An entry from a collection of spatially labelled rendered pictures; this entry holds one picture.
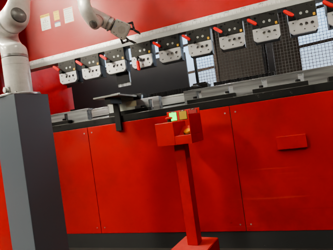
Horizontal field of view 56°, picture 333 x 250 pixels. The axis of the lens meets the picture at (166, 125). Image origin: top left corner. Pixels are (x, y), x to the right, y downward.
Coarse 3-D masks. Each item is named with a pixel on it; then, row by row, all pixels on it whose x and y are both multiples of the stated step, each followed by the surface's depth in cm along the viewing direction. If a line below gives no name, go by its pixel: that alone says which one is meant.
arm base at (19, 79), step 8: (16, 56) 147; (8, 64) 146; (16, 64) 146; (24, 64) 149; (8, 72) 146; (16, 72) 146; (24, 72) 148; (8, 80) 146; (16, 80) 146; (24, 80) 148; (8, 88) 146; (16, 88) 146; (24, 88) 148; (32, 88) 153; (0, 96) 144
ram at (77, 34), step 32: (32, 0) 239; (64, 0) 229; (96, 0) 220; (128, 0) 211; (160, 0) 204; (192, 0) 197; (224, 0) 190; (256, 0) 184; (320, 0) 176; (32, 32) 240; (64, 32) 230; (96, 32) 221
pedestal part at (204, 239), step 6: (186, 240) 174; (204, 240) 171; (210, 240) 169; (216, 240) 169; (174, 246) 168; (180, 246) 167; (186, 246) 166; (192, 246) 165; (198, 246) 164; (204, 246) 162; (210, 246) 161; (216, 246) 168
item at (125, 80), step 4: (124, 72) 218; (128, 72) 217; (116, 76) 220; (120, 76) 219; (124, 76) 218; (128, 76) 217; (120, 80) 219; (124, 80) 218; (128, 80) 217; (120, 84) 221; (124, 84) 220; (128, 84) 218
